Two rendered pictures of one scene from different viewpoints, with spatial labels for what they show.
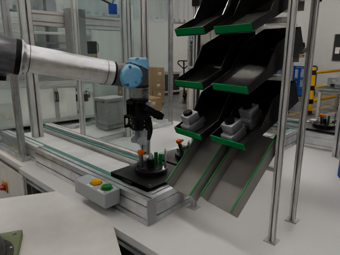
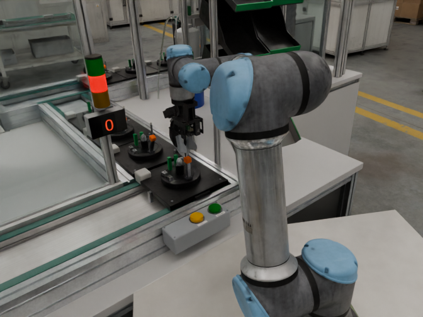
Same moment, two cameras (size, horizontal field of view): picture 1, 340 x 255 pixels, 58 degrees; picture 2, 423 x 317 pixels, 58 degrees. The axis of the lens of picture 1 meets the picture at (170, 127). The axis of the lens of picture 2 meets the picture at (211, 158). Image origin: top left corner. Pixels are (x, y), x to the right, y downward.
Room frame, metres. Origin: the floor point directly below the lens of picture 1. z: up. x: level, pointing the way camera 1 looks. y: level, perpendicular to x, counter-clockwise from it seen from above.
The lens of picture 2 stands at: (0.89, 1.18, 1.68)
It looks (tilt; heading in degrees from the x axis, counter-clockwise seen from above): 29 degrees down; 281
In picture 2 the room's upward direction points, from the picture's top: 2 degrees counter-clockwise
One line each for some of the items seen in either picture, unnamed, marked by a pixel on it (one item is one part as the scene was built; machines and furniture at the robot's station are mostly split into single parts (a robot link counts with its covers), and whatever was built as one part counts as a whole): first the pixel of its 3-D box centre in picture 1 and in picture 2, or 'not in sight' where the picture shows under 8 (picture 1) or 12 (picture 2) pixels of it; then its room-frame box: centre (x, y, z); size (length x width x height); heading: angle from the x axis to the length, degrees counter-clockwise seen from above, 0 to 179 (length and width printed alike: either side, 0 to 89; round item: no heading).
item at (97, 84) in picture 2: not in sight; (97, 82); (1.42, 0.14, 1.33); 0.05 x 0.05 x 0.05
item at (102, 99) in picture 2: not in sight; (101, 97); (1.42, 0.14, 1.28); 0.05 x 0.05 x 0.05
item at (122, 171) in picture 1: (151, 173); (180, 180); (1.21, 0.08, 0.96); 0.24 x 0.24 x 0.02; 47
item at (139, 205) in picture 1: (84, 176); (133, 246); (1.28, 0.39, 0.91); 0.89 x 0.06 x 0.11; 47
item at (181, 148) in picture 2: (136, 139); (182, 148); (1.18, 0.13, 1.12); 0.06 x 0.03 x 0.09; 137
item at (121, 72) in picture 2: not in sight; (135, 64); (1.83, -1.21, 1.01); 0.24 x 0.24 x 0.13; 47
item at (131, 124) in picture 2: not in sight; (117, 124); (1.58, -0.26, 1.01); 0.24 x 0.24 x 0.13; 47
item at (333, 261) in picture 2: not in sight; (324, 275); (0.76, 0.56, 1.05); 0.13 x 0.12 x 0.14; 30
